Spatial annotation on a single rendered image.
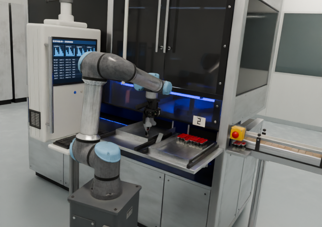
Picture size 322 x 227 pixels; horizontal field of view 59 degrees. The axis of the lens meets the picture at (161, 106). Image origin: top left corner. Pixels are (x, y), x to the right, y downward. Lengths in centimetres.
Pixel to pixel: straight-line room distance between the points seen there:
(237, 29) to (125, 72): 74
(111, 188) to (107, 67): 55
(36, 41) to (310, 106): 537
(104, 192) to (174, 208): 91
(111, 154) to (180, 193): 90
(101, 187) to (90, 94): 42
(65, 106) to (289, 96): 505
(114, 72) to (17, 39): 537
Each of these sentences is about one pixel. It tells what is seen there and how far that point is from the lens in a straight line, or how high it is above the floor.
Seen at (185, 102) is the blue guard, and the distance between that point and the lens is 186.
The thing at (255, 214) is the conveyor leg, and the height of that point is 44.
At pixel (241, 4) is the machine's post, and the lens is 173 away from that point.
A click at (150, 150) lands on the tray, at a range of 162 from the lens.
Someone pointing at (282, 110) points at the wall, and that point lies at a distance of 640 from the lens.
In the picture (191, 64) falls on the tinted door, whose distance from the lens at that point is 183.
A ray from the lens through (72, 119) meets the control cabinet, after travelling 209.
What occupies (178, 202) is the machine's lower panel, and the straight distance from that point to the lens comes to 212.
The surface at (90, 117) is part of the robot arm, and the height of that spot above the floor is 113.
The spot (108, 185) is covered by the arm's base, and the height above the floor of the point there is 86.
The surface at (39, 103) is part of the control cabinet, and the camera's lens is 196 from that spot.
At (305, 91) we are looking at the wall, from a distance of 629.
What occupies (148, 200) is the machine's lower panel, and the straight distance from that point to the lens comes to 227.
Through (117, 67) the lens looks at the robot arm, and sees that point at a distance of 126.
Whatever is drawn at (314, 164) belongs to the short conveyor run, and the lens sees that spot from 184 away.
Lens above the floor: 150
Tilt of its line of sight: 13 degrees down
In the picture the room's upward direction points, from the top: 4 degrees clockwise
